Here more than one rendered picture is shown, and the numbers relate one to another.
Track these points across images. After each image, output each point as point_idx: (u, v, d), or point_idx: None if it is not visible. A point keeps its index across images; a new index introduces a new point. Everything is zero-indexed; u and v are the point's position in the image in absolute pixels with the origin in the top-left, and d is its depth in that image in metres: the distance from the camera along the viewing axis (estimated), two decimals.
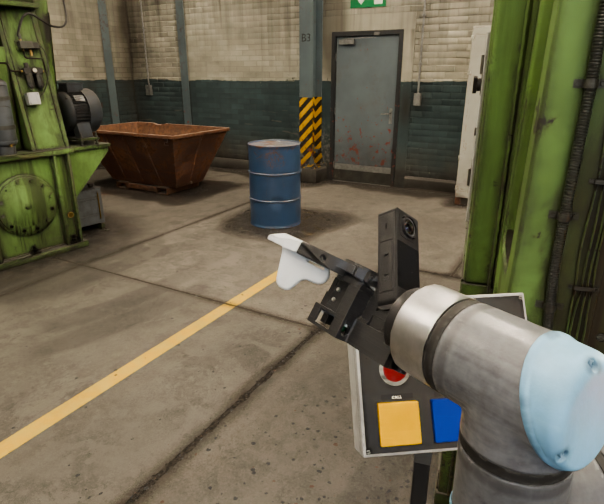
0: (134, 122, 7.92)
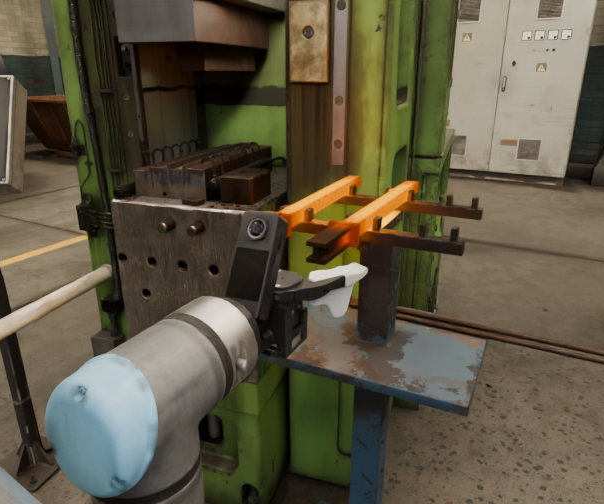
0: None
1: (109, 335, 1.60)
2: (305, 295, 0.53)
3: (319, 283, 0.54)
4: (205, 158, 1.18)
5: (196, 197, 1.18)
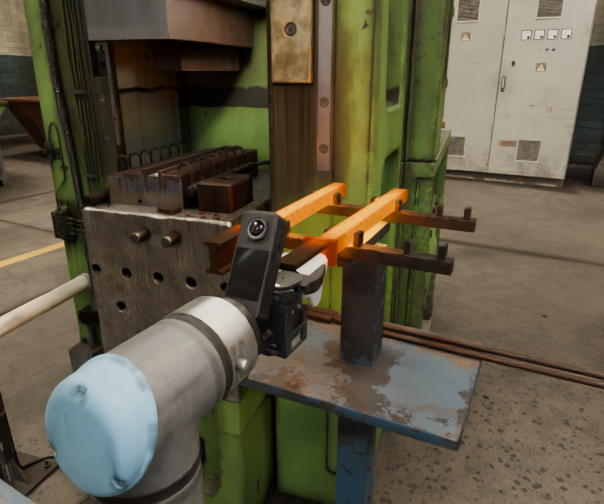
0: None
1: (88, 347, 1.53)
2: (311, 289, 0.55)
3: (315, 275, 0.56)
4: (182, 163, 1.11)
5: (172, 205, 1.10)
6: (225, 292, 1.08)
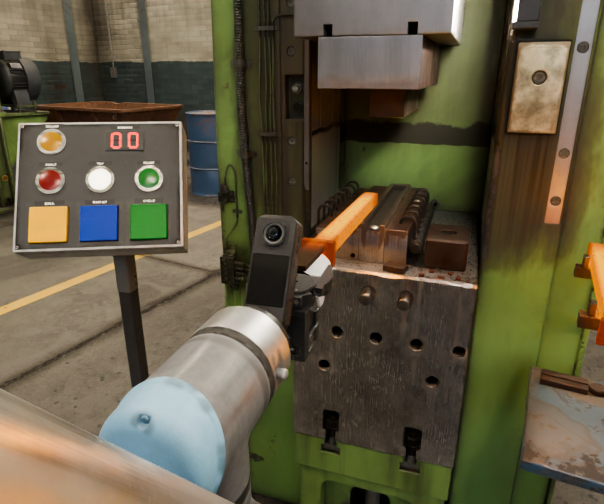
0: (94, 101, 8.04)
1: None
2: (325, 290, 0.55)
3: (326, 276, 0.57)
4: (406, 217, 1.04)
5: (397, 262, 1.03)
6: (458, 356, 1.01)
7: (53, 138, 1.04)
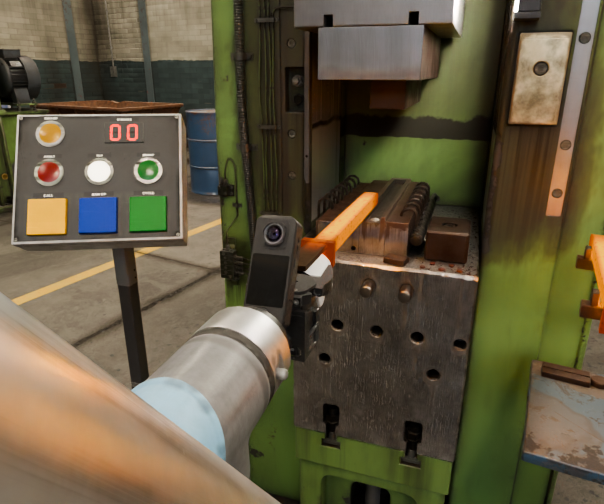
0: (94, 100, 8.03)
1: None
2: (325, 290, 0.55)
3: (326, 276, 0.57)
4: (407, 210, 1.03)
5: (397, 255, 1.03)
6: (459, 349, 1.01)
7: (52, 130, 1.04)
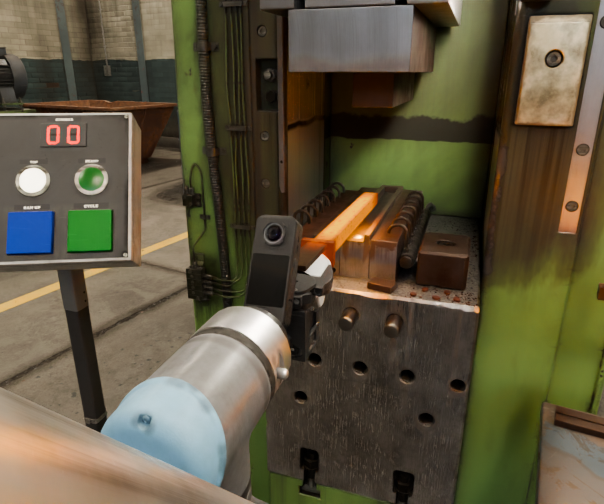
0: (87, 100, 7.88)
1: None
2: (325, 290, 0.55)
3: (327, 276, 0.57)
4: (395, 226, 0.88)
5: (384, 279, 0.87)
6: (457, 391, 0.85)
7: None
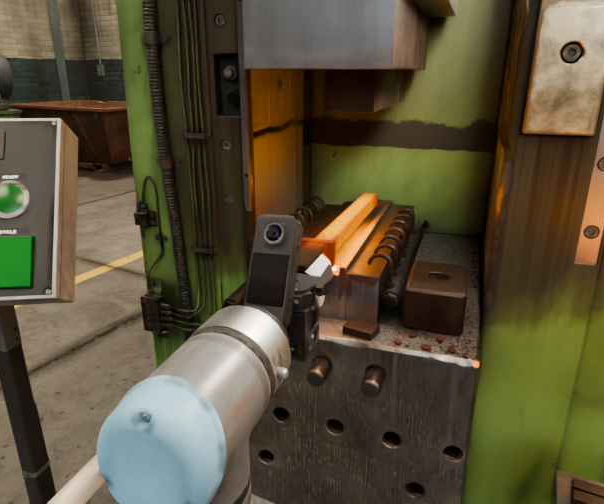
0: (79, 100, 7.72)
1: None
2: (325, 290, 0.55)
3: (327, 276, 0.57)
4: (377, 256, 0.72)
5: (363, 321, 0.72)
6: (452, 459, 0.70)
7: None
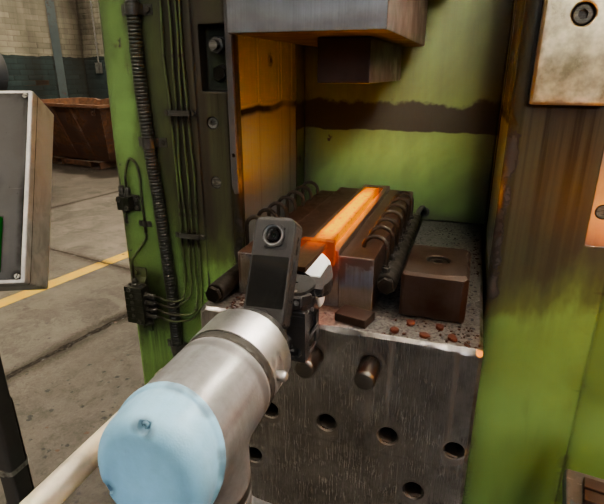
0: (76, 97, 7.67)
1: None
2: (325, 291, 0.55)
3: (326, 277, 0.57)
4: (372, 238, 0.67)
5: (357, 308, 0.66)
6: (452, 457, 0.65)
7: None
